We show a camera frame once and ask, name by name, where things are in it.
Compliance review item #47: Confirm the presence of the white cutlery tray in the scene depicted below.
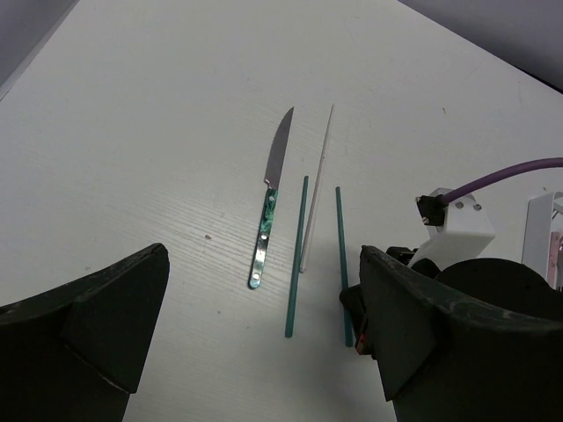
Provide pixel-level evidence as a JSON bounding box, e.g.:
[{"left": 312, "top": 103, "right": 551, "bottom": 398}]
[{"left": 522, "top": 192, "right": 562, "bottom": 292}]

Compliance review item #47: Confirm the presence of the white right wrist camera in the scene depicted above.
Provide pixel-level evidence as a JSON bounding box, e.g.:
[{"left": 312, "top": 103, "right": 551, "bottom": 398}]
[{"left": 408, "top": 193, "right": 495, "bottom": 271}]

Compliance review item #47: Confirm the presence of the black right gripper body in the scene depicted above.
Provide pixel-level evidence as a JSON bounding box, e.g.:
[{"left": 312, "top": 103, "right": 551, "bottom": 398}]
[{"left": 340, "top": 258, "right": 555, "bottom": 356}]

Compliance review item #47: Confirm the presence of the green handle knife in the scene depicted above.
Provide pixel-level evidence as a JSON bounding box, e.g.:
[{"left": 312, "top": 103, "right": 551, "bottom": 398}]
[{"left": 247, "top": 107, "right": 294, "bottom": 289}]

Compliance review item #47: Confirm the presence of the teal chopstick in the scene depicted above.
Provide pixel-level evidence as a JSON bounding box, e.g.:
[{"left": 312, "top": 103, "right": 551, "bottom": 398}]
[
  {"left": 335, "top": 186, "right": 354, "bottom": 347},
  {"left": 284, "top": 176, "right": 309, "bottom": 338}
]

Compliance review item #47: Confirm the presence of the white chopstick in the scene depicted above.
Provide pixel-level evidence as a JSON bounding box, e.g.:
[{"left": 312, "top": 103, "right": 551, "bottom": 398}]
[{"left": 299, "top": 104, "right": 335, "bottom": 273}]

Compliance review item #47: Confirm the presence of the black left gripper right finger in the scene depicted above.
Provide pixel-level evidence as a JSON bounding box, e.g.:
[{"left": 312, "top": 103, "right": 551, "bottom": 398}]
[{"left": 360, "top": 246, "right": 562, "bottom": 421}]

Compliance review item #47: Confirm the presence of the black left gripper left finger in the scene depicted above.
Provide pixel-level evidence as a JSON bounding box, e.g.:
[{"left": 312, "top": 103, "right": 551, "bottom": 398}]
[{"left": 1, "top": 244, "right": 170, "bottom": 421}]

